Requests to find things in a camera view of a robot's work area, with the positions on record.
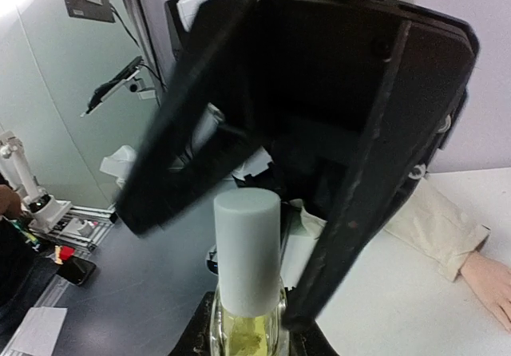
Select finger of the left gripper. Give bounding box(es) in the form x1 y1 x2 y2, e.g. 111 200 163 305
116 0 263 236
282 18 467 330

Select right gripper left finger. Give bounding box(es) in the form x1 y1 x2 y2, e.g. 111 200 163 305
169 291 215 356

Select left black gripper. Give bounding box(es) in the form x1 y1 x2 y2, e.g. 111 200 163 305
191 0 480 173

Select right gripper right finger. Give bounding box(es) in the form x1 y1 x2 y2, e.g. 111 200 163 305
289 322 339 356

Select white nail polish bottle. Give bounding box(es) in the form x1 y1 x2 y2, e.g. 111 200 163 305
209 286 290 356

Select black tablet on arm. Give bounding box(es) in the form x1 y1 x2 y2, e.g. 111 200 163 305
81 56 157 117

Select mannequin hand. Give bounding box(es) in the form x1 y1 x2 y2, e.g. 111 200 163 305
460 251 510 333

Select beige sleeve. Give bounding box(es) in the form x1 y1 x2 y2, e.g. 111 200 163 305
287 178 492 289

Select black smartphone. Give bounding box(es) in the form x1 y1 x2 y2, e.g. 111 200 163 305
57 256 97 286

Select white paper sheet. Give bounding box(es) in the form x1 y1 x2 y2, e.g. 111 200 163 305
1 307 67 356

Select small white desk robot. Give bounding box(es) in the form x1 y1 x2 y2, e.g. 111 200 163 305
1 131 73 233

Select seated person in black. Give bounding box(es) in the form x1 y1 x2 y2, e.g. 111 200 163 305
1 179 56 334

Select aluminium frame post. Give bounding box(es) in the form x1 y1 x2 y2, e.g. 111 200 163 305
123 0 166 93

